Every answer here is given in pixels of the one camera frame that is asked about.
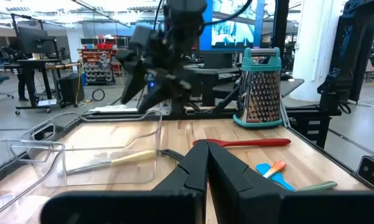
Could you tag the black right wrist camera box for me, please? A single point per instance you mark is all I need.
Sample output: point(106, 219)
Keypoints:
point(141, 39)

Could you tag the white building column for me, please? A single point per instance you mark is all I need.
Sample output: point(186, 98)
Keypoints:
point(311, 46)

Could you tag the black standing desk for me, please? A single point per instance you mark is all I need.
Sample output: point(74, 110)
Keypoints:
point(40, 65)

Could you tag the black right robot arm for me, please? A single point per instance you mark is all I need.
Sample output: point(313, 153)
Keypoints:
point(186, 15)

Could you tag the person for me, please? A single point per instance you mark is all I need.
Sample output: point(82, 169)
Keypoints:
point(21, 77)

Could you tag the small orange white spatula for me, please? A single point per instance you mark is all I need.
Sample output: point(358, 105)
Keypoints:
point(275, 168)

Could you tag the black desk monitor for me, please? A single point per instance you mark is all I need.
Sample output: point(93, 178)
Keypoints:
point(34, 40)

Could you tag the black work desk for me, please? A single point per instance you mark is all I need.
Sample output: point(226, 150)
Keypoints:
point(205, 74)

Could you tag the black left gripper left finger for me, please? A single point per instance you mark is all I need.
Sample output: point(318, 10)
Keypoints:
point(180, 186)

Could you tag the black table-level camera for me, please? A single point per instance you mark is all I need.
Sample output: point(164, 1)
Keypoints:
point(371, 171)

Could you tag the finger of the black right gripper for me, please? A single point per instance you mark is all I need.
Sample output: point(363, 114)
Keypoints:
point(133, 74)
point(161, 91)

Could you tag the black and blue stand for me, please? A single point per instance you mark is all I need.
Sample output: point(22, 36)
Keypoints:
point(358, 46)

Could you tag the black drawer unit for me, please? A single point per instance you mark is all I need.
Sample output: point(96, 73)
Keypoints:
point(311, 127)

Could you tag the parts rack with red bins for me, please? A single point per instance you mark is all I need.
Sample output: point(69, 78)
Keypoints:
point(96, 65)

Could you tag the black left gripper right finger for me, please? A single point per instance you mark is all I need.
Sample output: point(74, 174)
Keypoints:
point(236, 186)

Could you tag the large blue screen monitor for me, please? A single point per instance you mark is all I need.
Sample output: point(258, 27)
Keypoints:
point(233, 28)

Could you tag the black frame post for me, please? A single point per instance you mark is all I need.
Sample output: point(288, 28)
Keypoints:
point(280, 25)

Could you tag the red silicone spoon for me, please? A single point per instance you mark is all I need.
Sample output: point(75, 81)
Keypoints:
point(252, 142)

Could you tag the black box on floor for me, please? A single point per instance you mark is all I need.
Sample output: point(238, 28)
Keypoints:
point(71, 88)

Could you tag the teal silicone spatula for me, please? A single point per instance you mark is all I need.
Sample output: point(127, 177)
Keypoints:
point(280, 180)

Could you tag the clear plastic bin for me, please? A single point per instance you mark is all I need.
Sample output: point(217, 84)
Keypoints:
point(112, 133)
point(25, 174)

